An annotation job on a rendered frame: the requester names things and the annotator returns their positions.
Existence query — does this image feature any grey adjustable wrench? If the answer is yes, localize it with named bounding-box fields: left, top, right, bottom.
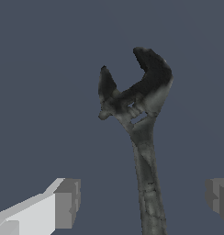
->
left=97, top=46, right=174, bottom=235

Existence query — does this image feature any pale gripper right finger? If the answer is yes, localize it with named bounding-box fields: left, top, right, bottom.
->
left=204, top=177, right=224, bottom=226

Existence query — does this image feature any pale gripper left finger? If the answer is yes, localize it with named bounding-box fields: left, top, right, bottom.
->
left=0, top=177, right=82, bottom=235

